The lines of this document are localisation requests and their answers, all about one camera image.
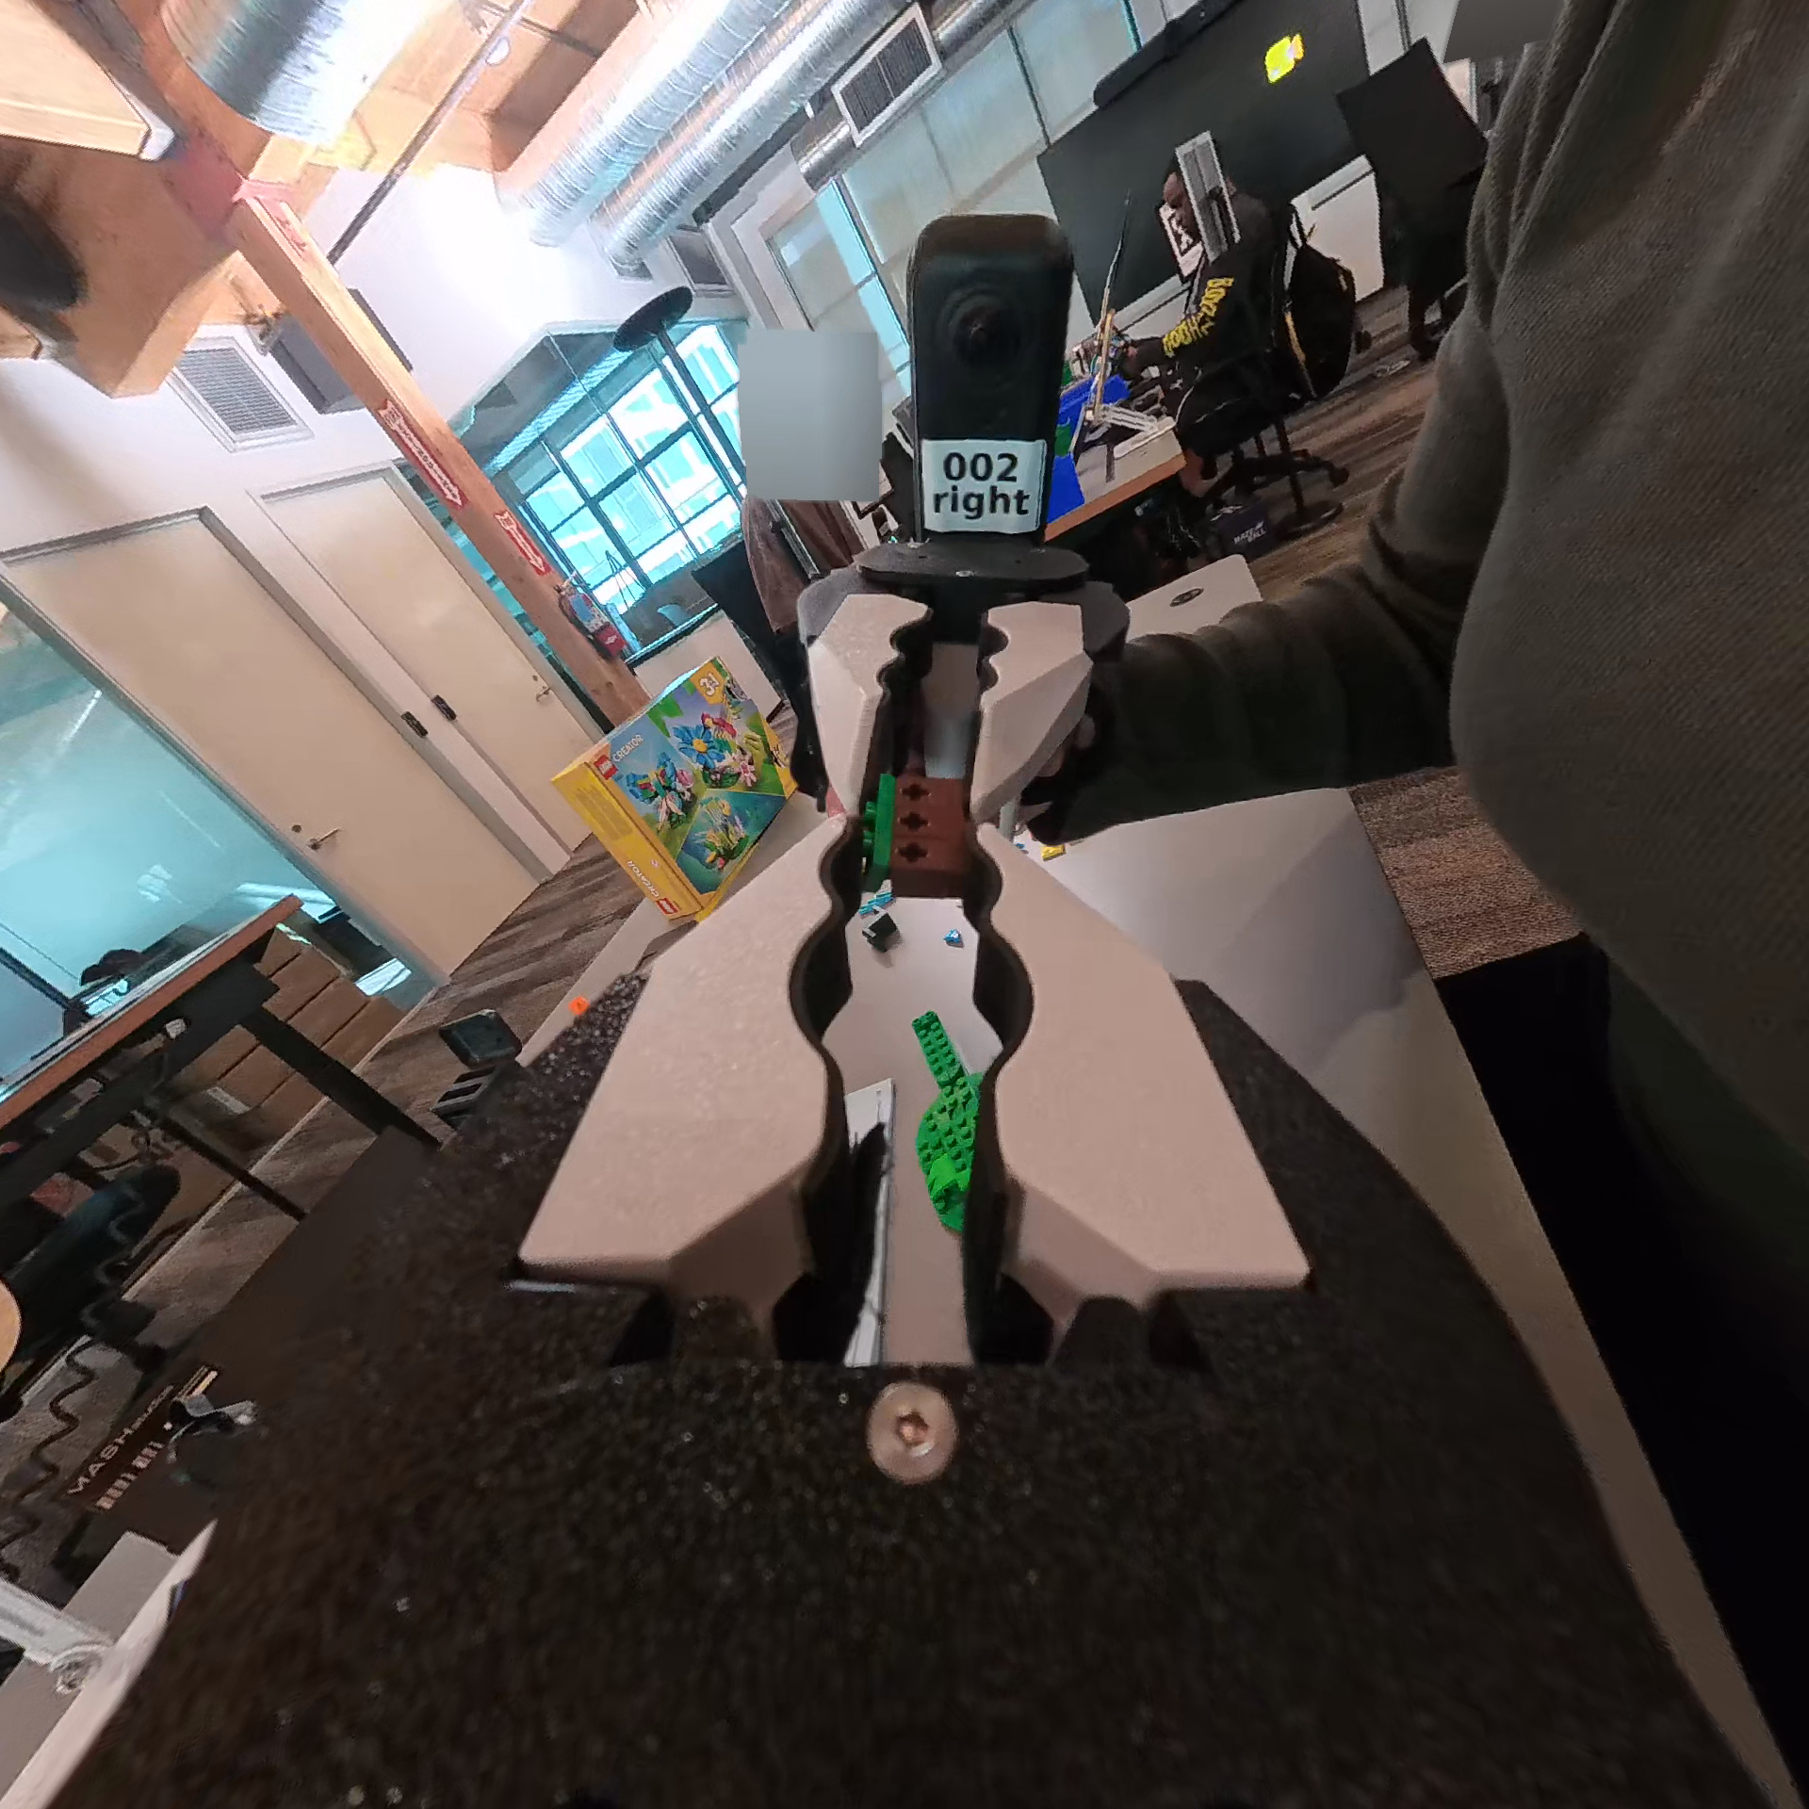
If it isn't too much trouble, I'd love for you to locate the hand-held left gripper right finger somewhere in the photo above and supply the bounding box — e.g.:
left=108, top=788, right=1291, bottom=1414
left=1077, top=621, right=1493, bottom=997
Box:
left=964, top=832, right=1311, bottom=1361

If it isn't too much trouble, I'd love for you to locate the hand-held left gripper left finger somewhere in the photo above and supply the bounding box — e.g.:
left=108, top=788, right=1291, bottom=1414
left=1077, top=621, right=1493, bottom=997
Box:
left=517, top=814, right=867, bottom=1332

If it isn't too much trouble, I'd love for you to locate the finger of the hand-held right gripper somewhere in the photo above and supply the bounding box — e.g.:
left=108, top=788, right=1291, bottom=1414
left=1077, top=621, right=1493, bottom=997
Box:
left=799, top=585, right=934, bottom=850
left=964, top=600, right=1101, bottom=836

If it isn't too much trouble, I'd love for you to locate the brown and green brick assembly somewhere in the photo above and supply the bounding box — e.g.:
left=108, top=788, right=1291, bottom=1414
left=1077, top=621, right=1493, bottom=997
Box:
left=857, top=769, right=977, bottom=906

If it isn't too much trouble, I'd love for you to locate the white instruction booklet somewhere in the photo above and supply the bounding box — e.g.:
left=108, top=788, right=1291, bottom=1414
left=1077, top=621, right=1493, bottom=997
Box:
left=839, top=1081, right=901, bottom=1367

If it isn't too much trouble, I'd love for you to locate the person's right forearm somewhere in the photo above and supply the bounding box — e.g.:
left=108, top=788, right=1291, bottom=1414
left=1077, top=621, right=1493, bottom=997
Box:
left=1121, top=563, right=1478, bottom=836

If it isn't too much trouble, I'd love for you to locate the grey desk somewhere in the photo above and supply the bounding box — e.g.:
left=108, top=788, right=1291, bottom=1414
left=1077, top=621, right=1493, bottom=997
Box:
left=515, top=556, right=1802, bottom=1809

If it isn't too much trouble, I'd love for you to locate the long wooden desk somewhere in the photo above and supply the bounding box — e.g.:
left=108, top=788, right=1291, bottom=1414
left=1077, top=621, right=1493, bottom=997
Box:
left=0, top=893, right=440, bottom=1217

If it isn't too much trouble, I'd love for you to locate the person's right hand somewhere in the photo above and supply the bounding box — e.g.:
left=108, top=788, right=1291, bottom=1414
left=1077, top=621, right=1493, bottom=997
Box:
left=1021, top=662, right=1149, bottom=845

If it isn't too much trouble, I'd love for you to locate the black office chair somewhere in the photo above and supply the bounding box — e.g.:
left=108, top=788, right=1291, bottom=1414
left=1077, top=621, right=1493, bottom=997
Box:
left=0, top=1152, right=192, bottom=1403
left=1181, top=211, right=1351, bottom=539
left=694, top=542, right=792, bottom=708

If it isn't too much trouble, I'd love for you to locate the green brick plate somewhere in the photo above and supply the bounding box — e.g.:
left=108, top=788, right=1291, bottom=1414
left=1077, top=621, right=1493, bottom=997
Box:
left=911, top=1011, right=991, bottom=1234

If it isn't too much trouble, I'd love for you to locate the yellow toy box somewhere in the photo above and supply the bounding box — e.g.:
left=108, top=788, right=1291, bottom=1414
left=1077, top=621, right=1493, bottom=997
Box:
left=552, top=662, right=801, bottom=925

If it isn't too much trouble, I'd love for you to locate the large black screen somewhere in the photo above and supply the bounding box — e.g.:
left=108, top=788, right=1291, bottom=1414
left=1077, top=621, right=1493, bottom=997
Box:
left=1037, top=0, right=1371, bottom=299

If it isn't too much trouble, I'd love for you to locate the large grid window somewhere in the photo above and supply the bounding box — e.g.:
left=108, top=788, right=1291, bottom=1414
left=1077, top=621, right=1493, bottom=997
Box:
left=486, top=324, right=747, bottom=645

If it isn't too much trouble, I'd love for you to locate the black backpack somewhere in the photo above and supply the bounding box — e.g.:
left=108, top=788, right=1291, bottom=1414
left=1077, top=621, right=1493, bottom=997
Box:
left=1280, top=241, right=1362, bottom=404

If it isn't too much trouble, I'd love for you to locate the black floor lamp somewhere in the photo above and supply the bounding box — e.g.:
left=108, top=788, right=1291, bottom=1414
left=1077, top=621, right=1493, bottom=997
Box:
left=611, top=286, right=752, bottom=567

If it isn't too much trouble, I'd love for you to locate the stack of cardboard boxes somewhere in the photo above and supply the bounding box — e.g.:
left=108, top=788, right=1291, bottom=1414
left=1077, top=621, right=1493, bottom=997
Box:
left=182, top=926, right=412, bottom=1175

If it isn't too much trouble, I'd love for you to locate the white door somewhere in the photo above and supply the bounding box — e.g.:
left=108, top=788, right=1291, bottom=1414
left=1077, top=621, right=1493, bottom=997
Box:
left=0, top=507, right=559, bottom=978
left=252, top=463, right=602, bottom=850

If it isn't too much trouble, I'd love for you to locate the wooden column with red signs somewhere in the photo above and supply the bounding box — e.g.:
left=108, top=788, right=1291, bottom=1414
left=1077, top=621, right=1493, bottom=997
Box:
left=226, top=190, right=658, bottom=716

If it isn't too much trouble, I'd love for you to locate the black speaker box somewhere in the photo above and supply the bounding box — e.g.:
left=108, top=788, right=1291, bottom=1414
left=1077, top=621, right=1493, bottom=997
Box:
left=265, top=289, right=416, bottom=415

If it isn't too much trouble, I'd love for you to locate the person's torso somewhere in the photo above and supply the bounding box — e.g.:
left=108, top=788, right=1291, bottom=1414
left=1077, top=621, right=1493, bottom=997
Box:
left=1435, top=0, right=1809, bottom=1784

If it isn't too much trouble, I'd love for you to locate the white device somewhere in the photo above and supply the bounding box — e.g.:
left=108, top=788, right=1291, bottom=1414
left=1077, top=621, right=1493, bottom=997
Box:
left=0, top=1528, right=213, bottom=1718

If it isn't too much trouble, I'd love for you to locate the duct vent grille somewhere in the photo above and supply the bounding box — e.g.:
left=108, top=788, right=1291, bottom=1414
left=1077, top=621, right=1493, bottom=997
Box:
left=832, top=6, right=944, bottom=138

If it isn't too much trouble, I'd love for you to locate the long silver air duct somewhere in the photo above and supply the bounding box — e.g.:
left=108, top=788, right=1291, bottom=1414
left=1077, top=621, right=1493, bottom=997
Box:
left=594, top=28, right=919, bottom=277
left=523, top=0, right=792, bottom=249

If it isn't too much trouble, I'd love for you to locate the wall vent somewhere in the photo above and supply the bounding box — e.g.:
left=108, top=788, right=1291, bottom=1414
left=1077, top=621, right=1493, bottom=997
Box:
left=166, top=331, right=311, bottom=452

